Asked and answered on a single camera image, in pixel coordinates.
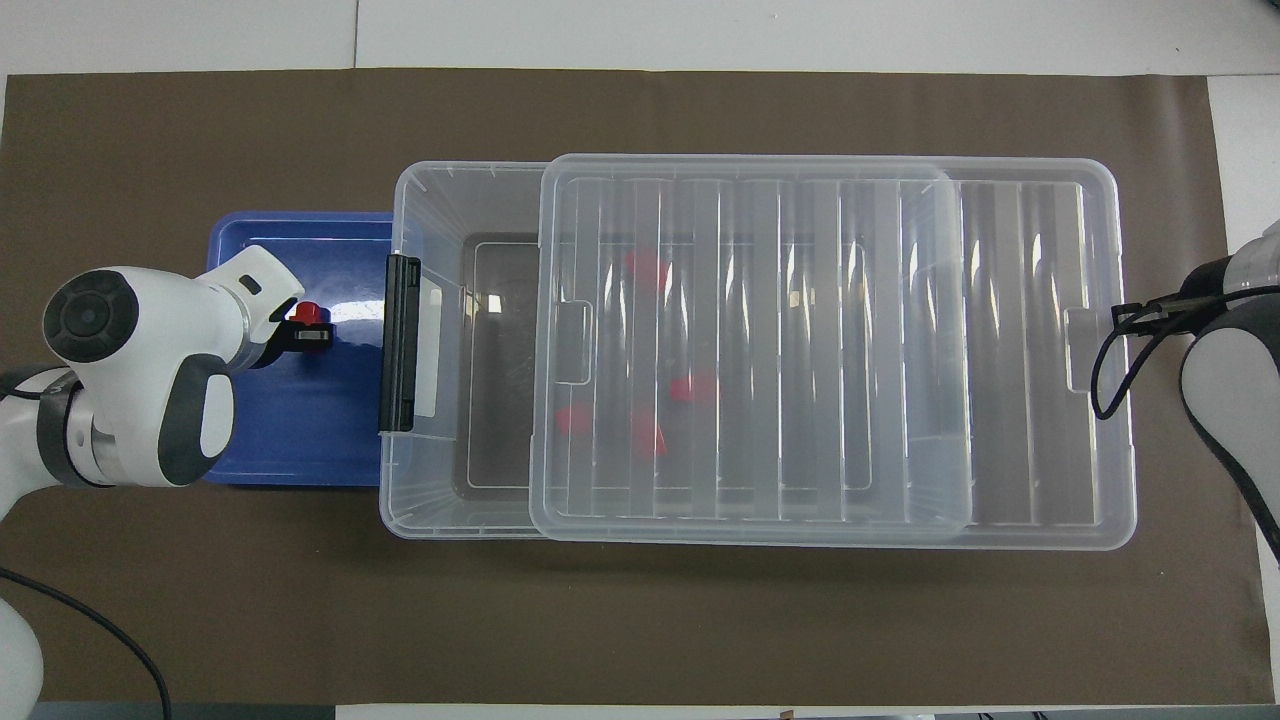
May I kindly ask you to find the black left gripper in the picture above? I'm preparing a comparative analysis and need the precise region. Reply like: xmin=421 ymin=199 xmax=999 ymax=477
xmin=244 ymin=300 xmax=337 ymax=370

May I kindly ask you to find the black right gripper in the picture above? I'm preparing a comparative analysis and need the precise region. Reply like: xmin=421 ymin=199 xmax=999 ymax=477
xmin=1111 ymin=256 xmax=1239 ymax=332

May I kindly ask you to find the clear ribbed plastic lid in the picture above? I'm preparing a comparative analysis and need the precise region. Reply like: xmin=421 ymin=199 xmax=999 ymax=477
xmin=528 ymin=153 xmax=1139 ymax=550

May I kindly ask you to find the blue plastic tray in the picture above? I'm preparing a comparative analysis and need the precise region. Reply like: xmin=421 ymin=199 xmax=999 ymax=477
xmin=195 ymin=210 xmax=397 ymax=489

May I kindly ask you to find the black box latch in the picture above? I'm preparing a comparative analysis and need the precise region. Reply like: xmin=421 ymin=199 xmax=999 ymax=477
xmin=379 ymin=254 xmax=422 ymax=434

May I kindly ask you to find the clear plastic storage box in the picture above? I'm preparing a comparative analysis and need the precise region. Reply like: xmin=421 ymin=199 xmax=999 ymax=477
xmin=378 ymin=160 xmax=974 ymax=542

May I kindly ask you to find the brown paper table mat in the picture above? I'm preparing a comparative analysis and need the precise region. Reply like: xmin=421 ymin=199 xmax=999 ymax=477
xmin=0 ymin=68 xmax=1276 ymax=706

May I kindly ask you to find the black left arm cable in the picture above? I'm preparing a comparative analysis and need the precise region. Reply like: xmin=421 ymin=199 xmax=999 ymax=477
xmin=0 ymin=566 xmax=174 ymax=720

